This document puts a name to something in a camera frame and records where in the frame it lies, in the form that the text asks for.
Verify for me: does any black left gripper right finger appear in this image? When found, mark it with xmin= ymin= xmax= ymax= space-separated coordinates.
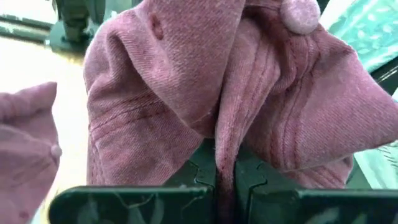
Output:
xmin=234 ymin=146 xmax=300 ymax=224

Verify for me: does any maroon pink cap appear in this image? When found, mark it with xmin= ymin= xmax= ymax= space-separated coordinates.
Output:
xmin=83 ymin=0 xmax=398 ymax=224
xmin=0 ymin=82 xmax=63 ymax=224

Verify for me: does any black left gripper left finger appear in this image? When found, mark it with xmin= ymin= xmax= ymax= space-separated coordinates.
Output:
xmin=164 ymin=138 xmax=218 ymax=224

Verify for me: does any black table frame rail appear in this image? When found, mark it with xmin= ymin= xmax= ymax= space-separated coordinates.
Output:
xmin=0 ymin=14 xmax=52 ymax=44

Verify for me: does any white perforated metal shelf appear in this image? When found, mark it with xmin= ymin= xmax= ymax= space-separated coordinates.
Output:
xmin=320 ymin=0 xmax=398 ymax=190

